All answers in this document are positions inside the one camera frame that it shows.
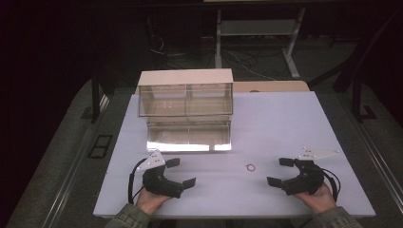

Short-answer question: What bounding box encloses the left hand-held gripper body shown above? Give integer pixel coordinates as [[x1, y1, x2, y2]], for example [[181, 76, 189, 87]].
[[136, 149, 185, 200]]

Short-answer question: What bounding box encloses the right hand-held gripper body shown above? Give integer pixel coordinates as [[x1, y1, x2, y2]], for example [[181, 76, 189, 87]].
[[280, 145, 341, 197]]

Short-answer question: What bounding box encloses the person's left hand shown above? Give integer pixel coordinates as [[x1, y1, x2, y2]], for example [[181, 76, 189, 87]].
[[135, 186, 172, 217]]

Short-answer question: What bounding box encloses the person's right hand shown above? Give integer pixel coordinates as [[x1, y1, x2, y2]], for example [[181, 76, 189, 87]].
[[292, 182, 337, 216]]

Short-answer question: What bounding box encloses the clear acrylic drawer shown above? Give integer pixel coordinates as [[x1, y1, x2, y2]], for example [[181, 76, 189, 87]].
[[145, 121, 233, 153]]

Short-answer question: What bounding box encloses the wooden table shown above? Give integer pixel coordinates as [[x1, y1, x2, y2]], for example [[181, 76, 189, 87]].
[[232, 80, 311, 93]]

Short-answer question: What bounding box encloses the clear acrylic storage cabinet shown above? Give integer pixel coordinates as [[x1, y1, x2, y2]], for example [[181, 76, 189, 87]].
[[137, 68, 235, 126]]

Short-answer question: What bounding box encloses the black metal stand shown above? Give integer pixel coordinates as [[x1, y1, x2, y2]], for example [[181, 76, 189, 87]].
[[90, 69, 111, 124], [306, 9, 403, 124]]

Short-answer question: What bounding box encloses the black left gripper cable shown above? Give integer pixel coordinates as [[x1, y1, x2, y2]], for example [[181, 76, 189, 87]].
[[127, 157, 149, 205]]

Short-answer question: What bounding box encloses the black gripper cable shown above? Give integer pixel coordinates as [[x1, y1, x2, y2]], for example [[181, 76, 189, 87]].
[[321, 167, 342, 203], [127, 157, 149, 205]]

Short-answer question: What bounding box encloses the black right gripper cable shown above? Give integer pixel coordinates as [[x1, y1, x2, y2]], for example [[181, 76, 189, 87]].
[[321, 167, 342, 203]]

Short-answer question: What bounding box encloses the black rectangular floor frame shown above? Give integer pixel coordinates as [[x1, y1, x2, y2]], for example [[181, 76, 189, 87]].
[[87, 134, 114, 160]]

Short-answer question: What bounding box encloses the metal floor rail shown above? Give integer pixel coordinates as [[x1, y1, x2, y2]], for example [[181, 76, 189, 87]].
[[335, 91, 403, 205], [40, 94, 111, 228]]

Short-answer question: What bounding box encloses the white floor cable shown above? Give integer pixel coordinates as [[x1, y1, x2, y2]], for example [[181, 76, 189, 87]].
[[147, 33, 278, 82]]

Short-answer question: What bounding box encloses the white metal desk frame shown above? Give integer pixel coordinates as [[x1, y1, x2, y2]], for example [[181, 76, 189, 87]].
[[214, 7, 307, 81]]

